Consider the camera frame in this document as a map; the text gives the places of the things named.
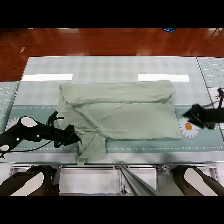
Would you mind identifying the black cable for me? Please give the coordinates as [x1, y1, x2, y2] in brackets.
[0, 138, 56, 158]

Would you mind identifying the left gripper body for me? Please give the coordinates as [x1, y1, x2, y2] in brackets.
[54, 124, 82, 148]

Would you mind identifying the pale green shirt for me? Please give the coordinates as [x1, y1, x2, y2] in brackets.
[54, 80, 183, 166]

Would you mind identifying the silver frame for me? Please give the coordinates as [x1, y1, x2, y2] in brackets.
[0, 161, 224, 197]

